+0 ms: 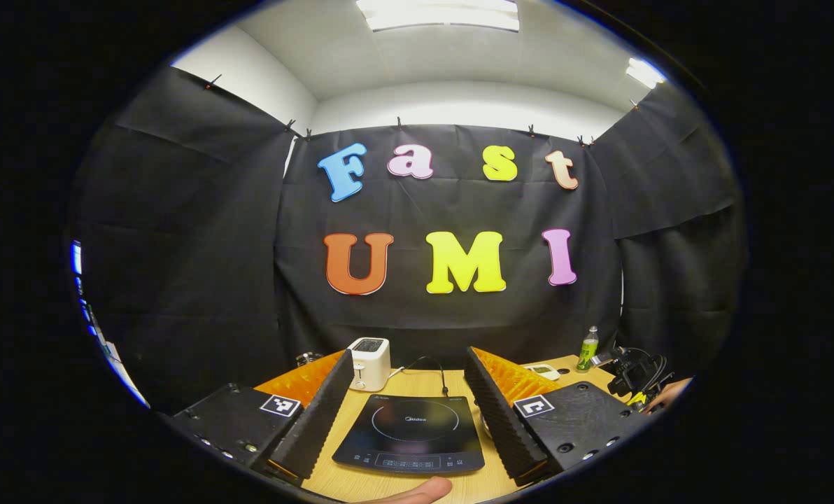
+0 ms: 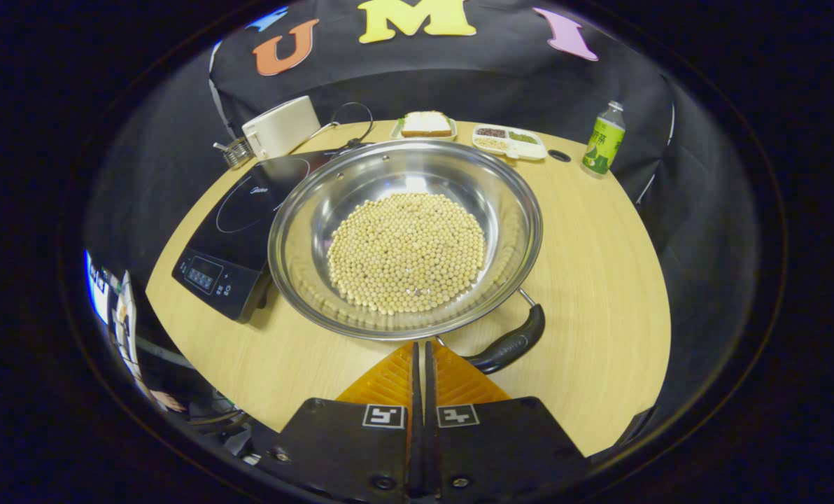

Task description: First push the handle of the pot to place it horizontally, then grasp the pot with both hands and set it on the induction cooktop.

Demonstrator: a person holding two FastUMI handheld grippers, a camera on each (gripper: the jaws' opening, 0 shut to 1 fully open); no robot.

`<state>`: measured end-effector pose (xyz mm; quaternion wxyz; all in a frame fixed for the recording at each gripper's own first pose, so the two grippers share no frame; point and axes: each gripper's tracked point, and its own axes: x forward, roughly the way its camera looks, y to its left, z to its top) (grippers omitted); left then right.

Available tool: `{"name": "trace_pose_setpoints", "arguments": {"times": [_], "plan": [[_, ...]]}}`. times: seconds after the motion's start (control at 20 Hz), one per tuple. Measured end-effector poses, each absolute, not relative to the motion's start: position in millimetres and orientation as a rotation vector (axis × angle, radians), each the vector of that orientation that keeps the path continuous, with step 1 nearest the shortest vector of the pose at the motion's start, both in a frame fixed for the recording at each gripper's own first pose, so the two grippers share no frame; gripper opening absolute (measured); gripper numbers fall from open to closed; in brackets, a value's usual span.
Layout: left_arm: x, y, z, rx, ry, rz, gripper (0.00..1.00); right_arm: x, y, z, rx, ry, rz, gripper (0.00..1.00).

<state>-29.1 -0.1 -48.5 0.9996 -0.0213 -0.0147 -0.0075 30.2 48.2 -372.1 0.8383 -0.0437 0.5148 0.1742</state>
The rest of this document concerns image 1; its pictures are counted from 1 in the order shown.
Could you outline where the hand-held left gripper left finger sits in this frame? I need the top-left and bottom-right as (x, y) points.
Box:
(169, 349), (355, 482)

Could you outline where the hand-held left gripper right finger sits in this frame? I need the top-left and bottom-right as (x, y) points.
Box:
(464, 345), (653, 487)

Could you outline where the black induction cooktop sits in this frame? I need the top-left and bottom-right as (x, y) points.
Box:
(332, 395), (486, 477)

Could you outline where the green drink bottle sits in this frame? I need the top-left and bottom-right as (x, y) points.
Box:
(576, 325), (600, 372)

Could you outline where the white toaster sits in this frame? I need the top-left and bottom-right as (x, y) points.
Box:
(348, 337), (392, 392)

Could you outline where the small ceiling light panel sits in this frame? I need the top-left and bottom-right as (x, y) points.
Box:
(625, 57), (667, 89)

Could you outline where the large ceiling light panel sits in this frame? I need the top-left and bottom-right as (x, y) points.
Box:
(356, 0), (521, 32)

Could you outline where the black power cable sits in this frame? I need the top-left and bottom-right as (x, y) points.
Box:
(389, 356), (451, 398)

